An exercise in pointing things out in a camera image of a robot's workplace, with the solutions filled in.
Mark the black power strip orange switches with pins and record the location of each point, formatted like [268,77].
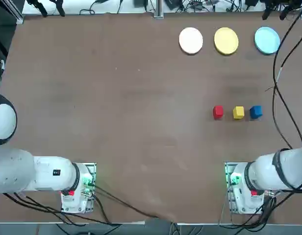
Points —
[202,2]

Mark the aluminium frame post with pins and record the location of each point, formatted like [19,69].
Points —
[158,9]

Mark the black power brick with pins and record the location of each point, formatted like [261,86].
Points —
[173,4]
[140,3]

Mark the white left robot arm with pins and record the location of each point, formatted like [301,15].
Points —
[43,173]

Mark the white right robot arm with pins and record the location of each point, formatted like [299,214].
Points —
[271,171]

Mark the yellow cube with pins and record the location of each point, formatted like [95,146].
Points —
[238,112]

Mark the blue cube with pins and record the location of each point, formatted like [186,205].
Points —
[256,112]

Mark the yellow plate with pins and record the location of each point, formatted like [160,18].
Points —
[226,40]

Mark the white plate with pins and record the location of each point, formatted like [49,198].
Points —
[191,40]

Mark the light blue plate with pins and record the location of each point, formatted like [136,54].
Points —
[267,40]

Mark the red cube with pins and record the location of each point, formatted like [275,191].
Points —
[218,112]

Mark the aluminium frame rail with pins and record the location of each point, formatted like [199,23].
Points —
[18,19]

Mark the dark grey flat box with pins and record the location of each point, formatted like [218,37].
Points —
[251,2]

